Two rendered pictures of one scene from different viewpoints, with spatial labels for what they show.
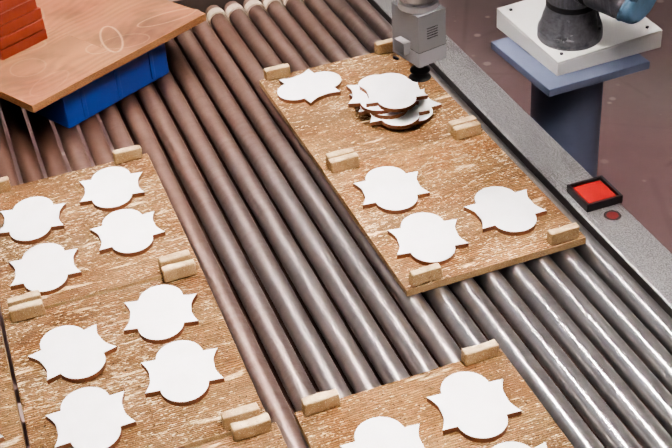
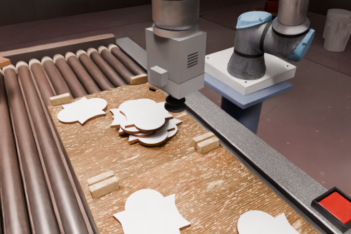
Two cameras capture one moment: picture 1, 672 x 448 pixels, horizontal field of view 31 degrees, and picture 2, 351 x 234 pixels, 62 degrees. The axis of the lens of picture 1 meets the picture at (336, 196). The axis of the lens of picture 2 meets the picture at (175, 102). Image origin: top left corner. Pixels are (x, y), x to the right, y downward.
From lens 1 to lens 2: 1.77 m
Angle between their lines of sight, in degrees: 11
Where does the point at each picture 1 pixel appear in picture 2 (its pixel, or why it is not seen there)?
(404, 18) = (161, 45)
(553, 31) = (240, 68)
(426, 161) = (179, 178)
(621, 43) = (277, 75)
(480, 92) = (205, 109)
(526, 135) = (249, 144)
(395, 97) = (148, 119)
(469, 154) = (214, 168)
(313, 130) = (81, 149)
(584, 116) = (254, 117)
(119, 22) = not seen: outside the picture
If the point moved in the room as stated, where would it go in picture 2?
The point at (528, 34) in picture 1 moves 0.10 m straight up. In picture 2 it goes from (222, 71) to (224, 47)
